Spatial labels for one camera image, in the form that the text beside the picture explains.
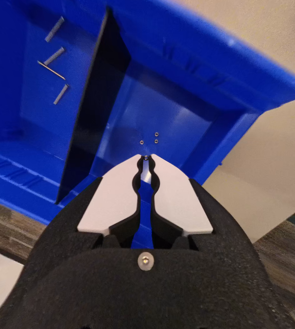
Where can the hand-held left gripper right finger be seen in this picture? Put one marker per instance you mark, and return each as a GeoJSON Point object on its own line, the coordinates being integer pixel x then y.
{"type": "Point", "coordinates": [181, 200]}

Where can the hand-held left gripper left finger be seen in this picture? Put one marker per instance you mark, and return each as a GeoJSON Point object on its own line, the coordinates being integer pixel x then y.
{"type": "Point", "coordinates": [111, 200]}

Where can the blue plastic bin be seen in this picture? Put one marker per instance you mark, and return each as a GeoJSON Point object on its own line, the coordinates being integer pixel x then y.
{"type": "Point", "coordinates": [175, 64]}

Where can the grey desk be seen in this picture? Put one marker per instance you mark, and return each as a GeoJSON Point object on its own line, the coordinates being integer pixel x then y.
{"type": "Point", "coordinates": [265, 167]}

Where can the black bin divider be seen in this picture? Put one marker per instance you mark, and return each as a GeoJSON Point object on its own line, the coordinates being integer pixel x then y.
{"type": "Point", "coordinates": [96, 102]}

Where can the silver metal screw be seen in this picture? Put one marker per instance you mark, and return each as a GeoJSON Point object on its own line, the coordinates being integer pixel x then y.
{"type": "Point", "coordinates": [61, 94]}
{"type": "Point", "coordinates": [54, 55]}
{"type": "Point", "coordinates": [55, 29]}

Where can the thin metal pin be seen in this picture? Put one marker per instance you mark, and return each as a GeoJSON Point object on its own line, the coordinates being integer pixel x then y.
{"type": "Point", "coordinates": [51, 70]}

